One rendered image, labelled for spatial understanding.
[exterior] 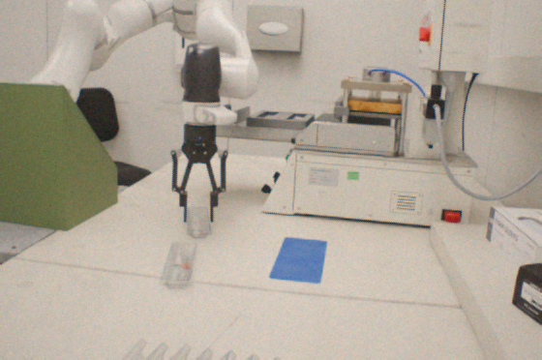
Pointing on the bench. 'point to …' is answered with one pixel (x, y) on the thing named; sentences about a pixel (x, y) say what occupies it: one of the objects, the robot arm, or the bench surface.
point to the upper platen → (375, 105)
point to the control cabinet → (453, 38)
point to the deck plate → (403, 156)
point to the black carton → (529, 291)
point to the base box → (372, 190)
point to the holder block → (280, 120)
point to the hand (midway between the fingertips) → (198, 208)
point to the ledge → (486, 291)
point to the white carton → (516, 234)
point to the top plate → (378, 81)
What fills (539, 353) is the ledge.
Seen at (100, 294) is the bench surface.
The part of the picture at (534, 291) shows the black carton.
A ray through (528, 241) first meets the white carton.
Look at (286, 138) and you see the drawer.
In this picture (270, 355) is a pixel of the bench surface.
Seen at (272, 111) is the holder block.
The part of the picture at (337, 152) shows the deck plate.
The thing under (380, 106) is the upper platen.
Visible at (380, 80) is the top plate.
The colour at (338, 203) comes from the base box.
